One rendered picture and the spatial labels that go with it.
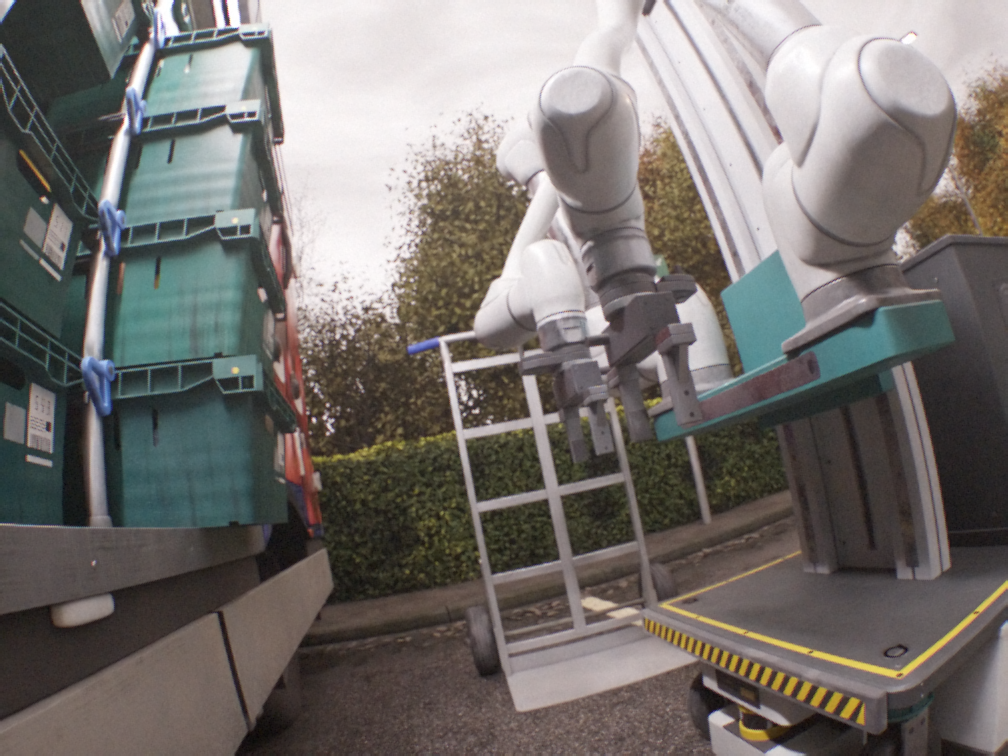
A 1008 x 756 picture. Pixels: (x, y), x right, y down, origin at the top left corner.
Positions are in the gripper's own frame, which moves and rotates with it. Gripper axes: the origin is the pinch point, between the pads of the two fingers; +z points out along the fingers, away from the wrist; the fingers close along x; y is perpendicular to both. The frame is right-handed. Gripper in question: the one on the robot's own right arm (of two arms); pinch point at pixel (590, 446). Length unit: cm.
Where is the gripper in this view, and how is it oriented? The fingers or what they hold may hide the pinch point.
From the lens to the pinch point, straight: 89.0
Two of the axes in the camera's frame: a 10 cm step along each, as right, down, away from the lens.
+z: 1.9, 9.6, -2.2
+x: -1.4, 2.5, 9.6
